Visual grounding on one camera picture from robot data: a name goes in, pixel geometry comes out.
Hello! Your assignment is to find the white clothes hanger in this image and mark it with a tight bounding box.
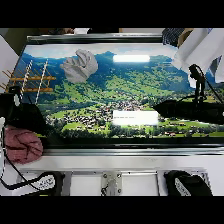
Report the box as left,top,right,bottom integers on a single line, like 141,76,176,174
18,58,50,101

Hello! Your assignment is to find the black garment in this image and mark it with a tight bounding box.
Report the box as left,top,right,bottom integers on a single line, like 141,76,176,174
9,102,49,136

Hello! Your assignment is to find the grey garment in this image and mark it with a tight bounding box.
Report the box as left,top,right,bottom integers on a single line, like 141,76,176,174
59,48,100,85

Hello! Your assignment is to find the red garment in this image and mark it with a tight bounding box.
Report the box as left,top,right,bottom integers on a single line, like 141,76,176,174
3,125,45,165

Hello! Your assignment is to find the dark checked garment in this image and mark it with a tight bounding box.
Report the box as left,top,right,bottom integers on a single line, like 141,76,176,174
161,28,185,46

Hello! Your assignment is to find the white garment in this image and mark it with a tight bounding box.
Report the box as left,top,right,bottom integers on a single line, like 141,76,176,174
171,28,224,90
0,34,20,93

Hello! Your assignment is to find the silver frame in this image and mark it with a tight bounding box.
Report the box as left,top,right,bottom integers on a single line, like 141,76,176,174
0,32,224,197

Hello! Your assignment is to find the black cable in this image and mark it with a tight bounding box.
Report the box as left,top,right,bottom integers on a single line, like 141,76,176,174
0,126,51,192

